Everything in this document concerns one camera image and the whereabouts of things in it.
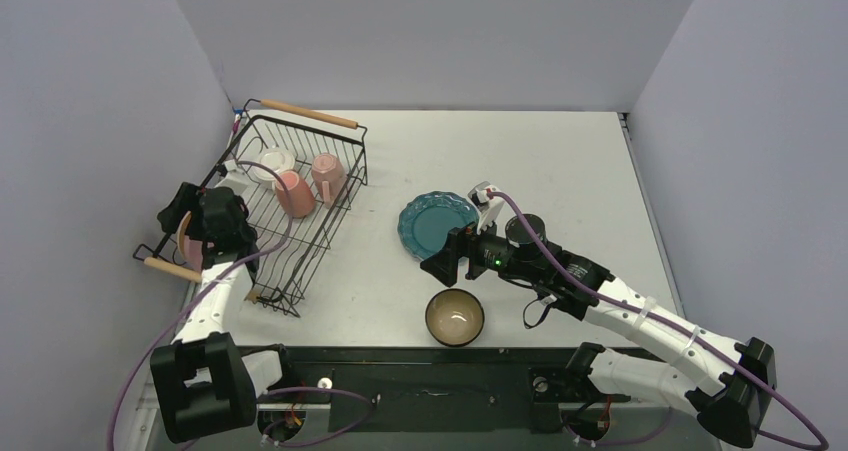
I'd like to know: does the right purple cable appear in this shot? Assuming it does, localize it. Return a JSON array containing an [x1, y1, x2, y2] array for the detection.
[[486, 190, 829, 451]]

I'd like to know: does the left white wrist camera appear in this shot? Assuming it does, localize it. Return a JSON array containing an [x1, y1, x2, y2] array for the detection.
[[214, 160, 252, 196]]

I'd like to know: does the white cup with black rim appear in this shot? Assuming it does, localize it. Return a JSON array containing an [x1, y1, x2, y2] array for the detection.
[[252, 147, 297, 187]]

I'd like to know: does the black bowl cream inside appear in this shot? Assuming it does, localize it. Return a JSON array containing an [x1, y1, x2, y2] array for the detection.
[[425, 288, 485, 348]]

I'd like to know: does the dark pink mug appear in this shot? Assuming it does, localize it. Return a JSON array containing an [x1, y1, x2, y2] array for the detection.
[[275, 170, 316, 219]]

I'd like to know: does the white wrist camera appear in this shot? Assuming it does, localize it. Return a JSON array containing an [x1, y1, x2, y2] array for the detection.
[[468, 181, 505, 234], [214, 160, 252, 196]]

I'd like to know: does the light pink mug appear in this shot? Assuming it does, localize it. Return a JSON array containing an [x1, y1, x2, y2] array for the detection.
[[311, 153, 347, 208]]

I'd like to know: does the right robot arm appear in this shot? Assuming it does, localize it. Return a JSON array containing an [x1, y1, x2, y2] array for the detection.
[[420, 214, 776, 449]]

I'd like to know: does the purple cable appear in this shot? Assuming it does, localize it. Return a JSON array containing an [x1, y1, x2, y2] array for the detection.
[[486, 190, 829, 451], [107, 161, 379, 451]]

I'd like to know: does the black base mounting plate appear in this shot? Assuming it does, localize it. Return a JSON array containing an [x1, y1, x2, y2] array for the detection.
[[257, 346, 631, 442]]

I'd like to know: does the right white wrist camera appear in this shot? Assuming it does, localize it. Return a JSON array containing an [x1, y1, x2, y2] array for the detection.
[[468, 181, 505, 234]]

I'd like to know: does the black wire dish rack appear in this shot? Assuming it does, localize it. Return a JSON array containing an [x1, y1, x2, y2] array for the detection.
[[133, 100, 368, 316]]

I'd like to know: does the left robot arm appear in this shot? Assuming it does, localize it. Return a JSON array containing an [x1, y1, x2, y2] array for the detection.
[[149, 183, 299, 444]]

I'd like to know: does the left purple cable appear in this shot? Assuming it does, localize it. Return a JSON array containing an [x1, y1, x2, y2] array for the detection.
[[107, 161, 379, 451]]

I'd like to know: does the teal scalloped ceramic plate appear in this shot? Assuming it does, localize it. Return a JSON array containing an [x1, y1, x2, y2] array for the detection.
[[397, 191, 478, 261]]

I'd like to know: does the cream and black small plate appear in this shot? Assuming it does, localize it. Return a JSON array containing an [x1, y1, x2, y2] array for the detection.
[[176, 212, 191, 260]]

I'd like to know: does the pink plastic plate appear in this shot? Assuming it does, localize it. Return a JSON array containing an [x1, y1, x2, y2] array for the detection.
[[182, 236, 203, 272]]

